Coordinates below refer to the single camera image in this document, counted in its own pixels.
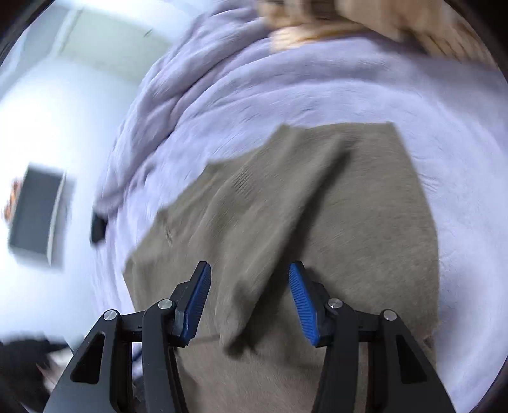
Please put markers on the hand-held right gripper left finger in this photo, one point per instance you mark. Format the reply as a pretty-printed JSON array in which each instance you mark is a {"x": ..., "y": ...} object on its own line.
[{"x": 196, "y": 301}]

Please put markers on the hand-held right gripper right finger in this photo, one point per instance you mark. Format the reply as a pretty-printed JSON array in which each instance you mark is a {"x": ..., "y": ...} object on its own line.
[{"x": 302, "y": 303}]

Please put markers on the olive brown knit sweater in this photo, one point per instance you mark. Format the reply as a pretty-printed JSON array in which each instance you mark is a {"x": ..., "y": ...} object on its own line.
[{"x": 337, "y": 222}]

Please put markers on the small black object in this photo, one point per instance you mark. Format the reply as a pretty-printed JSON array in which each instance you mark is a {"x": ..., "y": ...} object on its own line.
[{"x": 98, "y": 229}]

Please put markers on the black padded jacket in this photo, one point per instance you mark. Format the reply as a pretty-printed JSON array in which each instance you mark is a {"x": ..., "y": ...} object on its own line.
[{"x": 20, "y": 357}]

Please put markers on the lavender fleece blanket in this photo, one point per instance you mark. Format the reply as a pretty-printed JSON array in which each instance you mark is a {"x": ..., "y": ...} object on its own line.
[{"x": 297, "y": 87}]

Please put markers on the white-framed wall television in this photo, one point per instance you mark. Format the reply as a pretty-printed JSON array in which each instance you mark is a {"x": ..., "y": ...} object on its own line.
[{"x": 35, "y": 214}]

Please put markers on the orange wall decoration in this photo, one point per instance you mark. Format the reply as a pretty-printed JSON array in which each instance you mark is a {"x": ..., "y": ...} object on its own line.
[{"x": 12, "y": 200}]

